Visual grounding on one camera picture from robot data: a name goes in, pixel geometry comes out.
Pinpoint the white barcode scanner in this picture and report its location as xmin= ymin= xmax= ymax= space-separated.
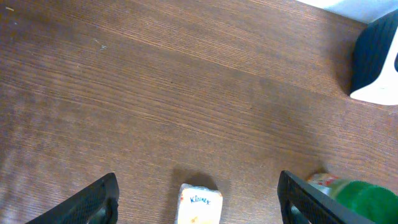
xmin=349 ymin=10 xmax=397 ymax=106

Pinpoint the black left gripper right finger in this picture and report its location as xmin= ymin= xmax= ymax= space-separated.
xmin=277 ymin=170 xmax=373 ymax=224

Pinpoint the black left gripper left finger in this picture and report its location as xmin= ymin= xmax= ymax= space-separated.
xmin=27 ymin=172 xmax=119 ymax=224

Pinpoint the orange tissue pack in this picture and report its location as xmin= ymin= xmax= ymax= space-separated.
xmin=175 ymin=184 xmax=223 ymax=224

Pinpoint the green lid jar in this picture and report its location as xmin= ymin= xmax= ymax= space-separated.
xmin=307 ymin=173 xmax=397 ymax=223

